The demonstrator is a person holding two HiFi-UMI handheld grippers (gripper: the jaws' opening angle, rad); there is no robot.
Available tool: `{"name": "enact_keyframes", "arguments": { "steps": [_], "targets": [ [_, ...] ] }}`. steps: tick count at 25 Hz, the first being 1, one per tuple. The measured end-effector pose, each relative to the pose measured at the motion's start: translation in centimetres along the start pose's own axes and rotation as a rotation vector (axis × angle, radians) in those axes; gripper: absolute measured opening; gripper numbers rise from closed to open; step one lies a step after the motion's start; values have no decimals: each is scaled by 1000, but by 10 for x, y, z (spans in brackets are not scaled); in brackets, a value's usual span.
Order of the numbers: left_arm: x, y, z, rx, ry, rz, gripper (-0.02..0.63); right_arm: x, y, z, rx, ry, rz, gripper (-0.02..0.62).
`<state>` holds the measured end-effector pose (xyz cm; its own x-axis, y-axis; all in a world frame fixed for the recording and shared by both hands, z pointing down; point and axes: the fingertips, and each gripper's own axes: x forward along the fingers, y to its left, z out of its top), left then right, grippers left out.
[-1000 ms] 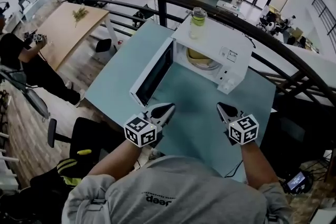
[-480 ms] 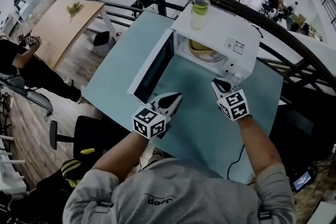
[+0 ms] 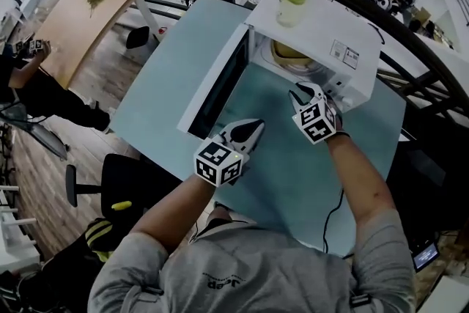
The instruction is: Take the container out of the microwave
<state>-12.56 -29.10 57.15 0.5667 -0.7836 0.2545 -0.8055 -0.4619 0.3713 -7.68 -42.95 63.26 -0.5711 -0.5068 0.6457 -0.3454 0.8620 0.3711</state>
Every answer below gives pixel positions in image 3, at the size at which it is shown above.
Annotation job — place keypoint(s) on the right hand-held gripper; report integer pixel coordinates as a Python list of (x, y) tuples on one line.
[(315, 122)]

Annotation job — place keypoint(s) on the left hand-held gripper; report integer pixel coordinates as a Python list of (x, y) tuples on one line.
[(216, 165)]

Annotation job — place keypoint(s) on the cream yellow container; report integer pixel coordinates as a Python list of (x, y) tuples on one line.
[(287, 53)]

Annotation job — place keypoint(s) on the white microwave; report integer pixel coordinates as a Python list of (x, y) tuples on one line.
[(329, 36)]

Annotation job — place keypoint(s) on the person's right forearm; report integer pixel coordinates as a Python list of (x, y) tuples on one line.
[(361, 179)]

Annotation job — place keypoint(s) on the person's left forearm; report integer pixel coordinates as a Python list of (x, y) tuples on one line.
[(172, 209)]

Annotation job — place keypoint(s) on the person's right hand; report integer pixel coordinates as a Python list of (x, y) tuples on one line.
[(340, 121)]

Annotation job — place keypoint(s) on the black office chair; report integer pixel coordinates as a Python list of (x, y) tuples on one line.
[(128, 183)]

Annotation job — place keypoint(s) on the person's grey shirt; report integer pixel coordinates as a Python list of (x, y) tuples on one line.
[(256, 275)]

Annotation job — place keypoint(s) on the black chair backrest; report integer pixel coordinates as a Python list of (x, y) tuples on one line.
[(137, 37)]

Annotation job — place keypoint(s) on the small yellow object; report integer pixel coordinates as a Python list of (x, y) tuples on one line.
[(121, 205)]

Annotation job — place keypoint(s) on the black yellow striped bag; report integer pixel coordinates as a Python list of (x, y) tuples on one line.
[(99, 236)]

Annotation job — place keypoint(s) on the wooden table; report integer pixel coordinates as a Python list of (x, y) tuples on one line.
[(80, 29)]

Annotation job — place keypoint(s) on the small lit screen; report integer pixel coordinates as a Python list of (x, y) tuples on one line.
[(425, 256)]

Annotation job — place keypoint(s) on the grey chair base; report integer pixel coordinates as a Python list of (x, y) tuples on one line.
[(44, 135)]

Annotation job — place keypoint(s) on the white rack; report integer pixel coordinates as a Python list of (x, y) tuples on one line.
[(14, 227)]

